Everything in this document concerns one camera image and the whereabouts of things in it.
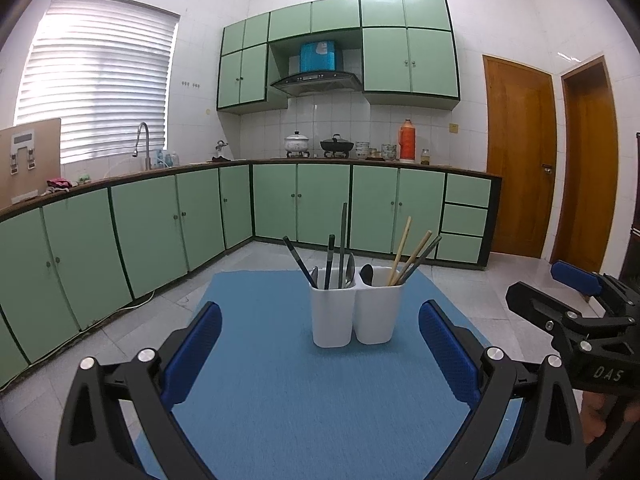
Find green base kitchen cabinets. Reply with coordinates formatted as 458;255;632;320
0;159;502;391

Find blue box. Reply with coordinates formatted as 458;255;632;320
300;39;345;73

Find cardboard box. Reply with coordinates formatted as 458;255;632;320
0;118;62;206

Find range hood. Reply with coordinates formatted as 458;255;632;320
270;71;362;97

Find grey chopstick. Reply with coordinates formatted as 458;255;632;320
339;202;349;288
400;235;443;281

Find white two-compartment utensil holder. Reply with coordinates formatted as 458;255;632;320
309;266;405;348

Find white cooking pot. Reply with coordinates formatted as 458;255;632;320
284;131;310;158

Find orange thermos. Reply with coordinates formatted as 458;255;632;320
398;119;417;162

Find green wall cabinets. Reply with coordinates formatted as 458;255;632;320
216;0;461;116

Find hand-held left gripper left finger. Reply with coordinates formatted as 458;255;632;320
55;301;223;480

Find white window blind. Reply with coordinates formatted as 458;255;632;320
14;0;181;165

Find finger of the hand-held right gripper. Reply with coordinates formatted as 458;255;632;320
505;282;616;346
550;260;640;316

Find person's right hand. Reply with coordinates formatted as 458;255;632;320
582;391;640;445

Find wooden chopstick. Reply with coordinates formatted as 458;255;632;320
395;231;433;283
390;216;412;273

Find dark blue chopstick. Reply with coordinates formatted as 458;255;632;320
282;236;321;288
325;234;336;290

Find metal kitchen faucet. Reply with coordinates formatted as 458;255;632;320
132;121;152;171

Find black wok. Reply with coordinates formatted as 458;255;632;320
320;134;356;158

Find wooden door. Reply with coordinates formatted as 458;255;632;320
560;55;621;275
482;55;557;260

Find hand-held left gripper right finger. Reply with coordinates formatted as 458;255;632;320
418;300;587;480

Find blue tablecloth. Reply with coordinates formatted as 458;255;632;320
132;269;523;480

